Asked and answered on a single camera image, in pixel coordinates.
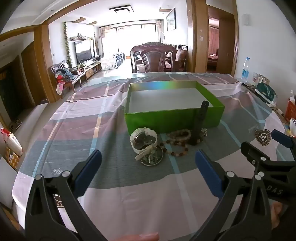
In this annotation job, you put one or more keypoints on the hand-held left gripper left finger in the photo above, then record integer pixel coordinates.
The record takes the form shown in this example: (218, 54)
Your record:
(89, 171)

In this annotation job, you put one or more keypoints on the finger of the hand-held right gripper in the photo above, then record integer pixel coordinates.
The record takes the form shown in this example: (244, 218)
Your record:
(251, 150)
(281, 138)

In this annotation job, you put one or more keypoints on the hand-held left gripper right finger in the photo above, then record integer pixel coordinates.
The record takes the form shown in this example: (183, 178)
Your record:
(208, 173)

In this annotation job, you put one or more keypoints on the gold brooch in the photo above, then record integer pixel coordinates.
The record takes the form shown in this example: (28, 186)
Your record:
(204, 132)

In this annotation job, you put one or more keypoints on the green bead ornament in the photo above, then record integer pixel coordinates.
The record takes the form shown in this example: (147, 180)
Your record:
(150, 160)

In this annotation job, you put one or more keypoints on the white wrist watch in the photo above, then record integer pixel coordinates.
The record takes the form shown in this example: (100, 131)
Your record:
(141, 140)

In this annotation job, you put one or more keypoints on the green cardboard box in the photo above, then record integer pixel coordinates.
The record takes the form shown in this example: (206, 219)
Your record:
(161, 120)

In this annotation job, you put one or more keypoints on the person's right hand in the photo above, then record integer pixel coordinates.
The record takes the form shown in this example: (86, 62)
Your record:
(275, 215)

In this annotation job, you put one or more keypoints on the person's left hand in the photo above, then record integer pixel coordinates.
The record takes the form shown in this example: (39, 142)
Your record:
(138, 236)

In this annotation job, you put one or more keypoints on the orange plastic crate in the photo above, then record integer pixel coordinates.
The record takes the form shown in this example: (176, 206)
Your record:
(291, 111)

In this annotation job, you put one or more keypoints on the small upright boxes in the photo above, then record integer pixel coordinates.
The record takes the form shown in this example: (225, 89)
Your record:
(260, 78)

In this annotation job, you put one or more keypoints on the plastic water bottle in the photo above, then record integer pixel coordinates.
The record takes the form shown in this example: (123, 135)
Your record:
(245, 71)

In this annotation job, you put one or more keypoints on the red paper gift bag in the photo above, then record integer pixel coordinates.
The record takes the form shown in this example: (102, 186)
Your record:
(11, 143)

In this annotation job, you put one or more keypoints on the wooden armchair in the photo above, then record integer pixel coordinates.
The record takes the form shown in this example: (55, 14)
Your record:
(76, 77)

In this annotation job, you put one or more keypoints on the pile of clothes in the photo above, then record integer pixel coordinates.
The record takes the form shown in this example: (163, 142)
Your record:
(62, 76)

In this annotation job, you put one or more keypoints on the wooden television cabinet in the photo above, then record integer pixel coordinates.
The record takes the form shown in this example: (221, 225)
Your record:
(92, 68)

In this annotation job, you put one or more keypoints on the white play fence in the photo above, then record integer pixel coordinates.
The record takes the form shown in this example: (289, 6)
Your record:
(113, 61)

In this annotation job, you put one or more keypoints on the dark wooden sofa chair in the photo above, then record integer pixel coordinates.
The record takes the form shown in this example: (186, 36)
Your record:
(181, 58)

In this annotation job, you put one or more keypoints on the flat screen television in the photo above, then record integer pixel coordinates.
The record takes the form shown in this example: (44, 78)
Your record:
(83, 52)

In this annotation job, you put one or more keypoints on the carved wooden dining chair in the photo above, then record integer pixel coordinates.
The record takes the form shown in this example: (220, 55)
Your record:
(152, 60)

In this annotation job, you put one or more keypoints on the green vine garland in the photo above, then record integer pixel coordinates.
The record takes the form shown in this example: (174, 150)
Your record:
(67, 44)

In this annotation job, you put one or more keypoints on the rectangular ceiling light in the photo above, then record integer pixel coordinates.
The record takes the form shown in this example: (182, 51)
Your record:
(121, 9)

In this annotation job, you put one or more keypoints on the white wall box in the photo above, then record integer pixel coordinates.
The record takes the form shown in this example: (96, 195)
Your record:
(246, 19)

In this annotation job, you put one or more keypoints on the framed wall picture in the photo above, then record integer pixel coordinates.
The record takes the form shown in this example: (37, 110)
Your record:
(171, 19)

